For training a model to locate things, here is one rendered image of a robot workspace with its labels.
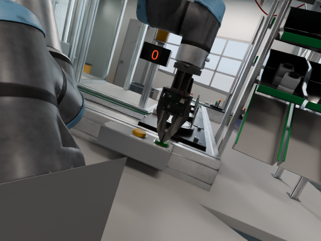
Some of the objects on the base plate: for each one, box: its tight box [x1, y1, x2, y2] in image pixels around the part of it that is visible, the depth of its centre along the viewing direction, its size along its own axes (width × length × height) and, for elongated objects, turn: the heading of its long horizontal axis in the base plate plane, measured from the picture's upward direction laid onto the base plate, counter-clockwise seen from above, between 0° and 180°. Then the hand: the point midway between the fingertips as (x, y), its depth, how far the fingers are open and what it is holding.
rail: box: [68, 105, 222, 191], centre depth 65 cm, size 6×89×11 cm, turn 28°
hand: (163, 136), depth 55 cm, fingers closed
